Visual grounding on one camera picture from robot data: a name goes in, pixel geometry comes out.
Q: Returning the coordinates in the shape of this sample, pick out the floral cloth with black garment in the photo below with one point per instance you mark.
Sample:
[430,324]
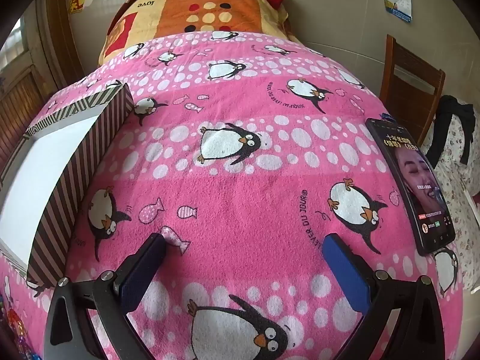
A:
[461,202]

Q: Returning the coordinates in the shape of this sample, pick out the orange patchwork quilt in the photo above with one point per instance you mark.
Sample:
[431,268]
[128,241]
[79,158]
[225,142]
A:
[210,11]

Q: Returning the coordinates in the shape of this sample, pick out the black smartphone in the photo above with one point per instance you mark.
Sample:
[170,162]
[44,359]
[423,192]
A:
[416,187]

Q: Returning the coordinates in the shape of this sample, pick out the black garment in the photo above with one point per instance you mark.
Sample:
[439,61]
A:
[450,116]

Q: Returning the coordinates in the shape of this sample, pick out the brown wooden chair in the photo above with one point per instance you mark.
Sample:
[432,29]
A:
[405,78]

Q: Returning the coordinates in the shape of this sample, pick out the brown wooden wall panelling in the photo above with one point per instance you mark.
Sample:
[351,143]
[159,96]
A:
[18,120]

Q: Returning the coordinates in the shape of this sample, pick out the pink penguin print blanket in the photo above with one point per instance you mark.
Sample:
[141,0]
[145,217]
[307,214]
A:
[243,195]

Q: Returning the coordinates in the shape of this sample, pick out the striped cardboard box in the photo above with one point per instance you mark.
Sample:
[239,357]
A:
[63,202]

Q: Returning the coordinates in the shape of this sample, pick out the window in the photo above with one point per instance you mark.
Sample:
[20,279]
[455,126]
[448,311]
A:
[11,45]

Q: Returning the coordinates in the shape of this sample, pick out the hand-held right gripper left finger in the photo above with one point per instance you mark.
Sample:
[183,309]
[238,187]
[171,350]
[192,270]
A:
[140,270]

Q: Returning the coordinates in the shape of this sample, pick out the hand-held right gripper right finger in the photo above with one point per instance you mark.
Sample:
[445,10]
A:
[345,273]

